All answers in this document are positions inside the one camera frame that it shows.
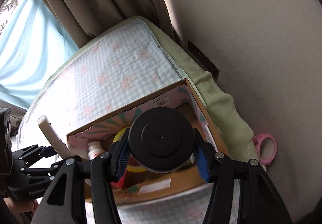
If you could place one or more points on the white pill bottle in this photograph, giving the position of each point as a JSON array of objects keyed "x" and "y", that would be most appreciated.
[{"x": 94, "y": 149}]

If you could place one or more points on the cardboard box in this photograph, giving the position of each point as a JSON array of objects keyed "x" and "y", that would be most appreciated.
[{"x": 147, "y": 186}]

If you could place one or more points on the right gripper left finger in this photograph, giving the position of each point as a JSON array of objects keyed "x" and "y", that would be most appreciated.
[{"x": 64, "y": 200}]

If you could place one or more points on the window with trees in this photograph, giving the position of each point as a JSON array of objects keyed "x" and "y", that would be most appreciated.
[{"x": 7, "y": 9}]

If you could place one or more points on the red medicine box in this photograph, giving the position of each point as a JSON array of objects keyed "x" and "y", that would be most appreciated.
[{"x": 122, "y": 181}]

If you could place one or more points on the person's left hand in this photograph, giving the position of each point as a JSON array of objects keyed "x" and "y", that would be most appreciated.
[{"x": 18, "y": 207}]

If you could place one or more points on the pink ring toy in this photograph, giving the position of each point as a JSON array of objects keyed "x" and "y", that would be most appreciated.
[{"x": 266, "y": 148}]

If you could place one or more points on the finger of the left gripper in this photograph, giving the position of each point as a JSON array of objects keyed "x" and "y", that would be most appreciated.
[
  {"x": 34, "y": 153},
  {"x": 44, "y": 173}
]

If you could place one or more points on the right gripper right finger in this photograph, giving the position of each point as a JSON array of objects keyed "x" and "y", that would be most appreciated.
[{"x": 259, "y": 200}]

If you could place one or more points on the light blue hanging cloth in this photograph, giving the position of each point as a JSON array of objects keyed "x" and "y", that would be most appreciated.
[{"x": 33, "y": 46}]

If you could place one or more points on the yellow tape roll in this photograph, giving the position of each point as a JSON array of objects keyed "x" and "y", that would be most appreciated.
[{"x": 122, "y": 160}]

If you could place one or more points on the small black round container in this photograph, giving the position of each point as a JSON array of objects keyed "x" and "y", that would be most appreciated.
[{"x": 161, "y": 139}]

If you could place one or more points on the white remote control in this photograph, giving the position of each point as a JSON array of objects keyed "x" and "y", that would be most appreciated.
[{"x": 53, "y": 138}]

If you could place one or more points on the brown left curtain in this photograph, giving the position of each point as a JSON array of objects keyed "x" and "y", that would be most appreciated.
[{"x": 16, "y": 115}]

